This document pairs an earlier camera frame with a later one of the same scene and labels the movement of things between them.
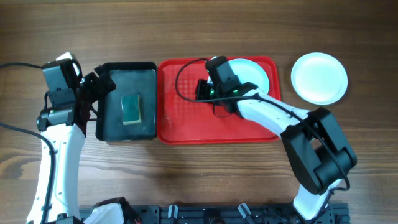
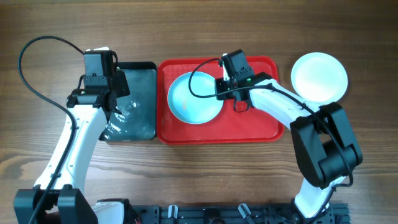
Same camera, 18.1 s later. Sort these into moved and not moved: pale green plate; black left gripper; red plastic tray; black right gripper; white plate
Moved: black left gripper; black right gripper; pale green plate
Not moved: white plate; red plastic tray
